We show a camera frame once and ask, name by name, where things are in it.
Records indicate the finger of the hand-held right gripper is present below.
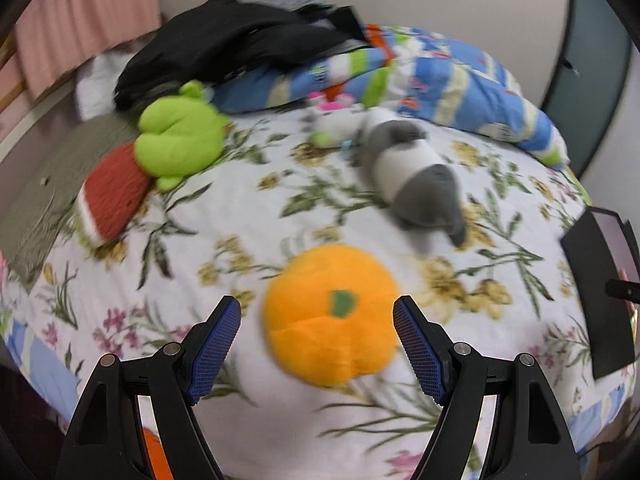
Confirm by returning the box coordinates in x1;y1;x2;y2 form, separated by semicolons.
605;280;640;304

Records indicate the blue striped printed quilt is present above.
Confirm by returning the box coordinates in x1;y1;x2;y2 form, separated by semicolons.
214;23;571;169

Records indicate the dark glass door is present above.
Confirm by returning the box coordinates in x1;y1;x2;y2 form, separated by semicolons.
542;0;634;179

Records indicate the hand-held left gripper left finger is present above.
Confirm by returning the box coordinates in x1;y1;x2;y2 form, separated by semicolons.
59;295;244;480

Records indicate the orange fruit plush toy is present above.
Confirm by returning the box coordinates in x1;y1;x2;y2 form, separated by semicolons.
262;243;401;389

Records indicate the pink curtain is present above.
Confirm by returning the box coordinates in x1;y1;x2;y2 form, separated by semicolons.
0;0;164;127

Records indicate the pink white plush toy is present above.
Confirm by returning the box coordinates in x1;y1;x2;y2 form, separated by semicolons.
304;87;366;149

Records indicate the dark grey storage box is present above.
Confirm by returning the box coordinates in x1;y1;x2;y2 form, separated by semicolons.
560;205;640;380

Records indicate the black jacket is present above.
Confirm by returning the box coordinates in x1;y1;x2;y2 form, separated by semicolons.
113;0;371;111

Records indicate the red watermelon plush toy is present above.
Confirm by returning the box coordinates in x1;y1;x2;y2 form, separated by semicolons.
74;140;156;246

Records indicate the green frog plush toy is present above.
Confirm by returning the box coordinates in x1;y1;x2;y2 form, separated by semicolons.
135;80;231;192

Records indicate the grey white plush toy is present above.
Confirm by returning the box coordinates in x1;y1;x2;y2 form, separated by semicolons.
357;107;469;249

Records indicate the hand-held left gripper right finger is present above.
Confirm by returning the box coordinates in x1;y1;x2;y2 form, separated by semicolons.
392;295;584;480

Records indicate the floral bed sheet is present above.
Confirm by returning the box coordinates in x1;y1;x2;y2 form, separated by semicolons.
0;110;626;480

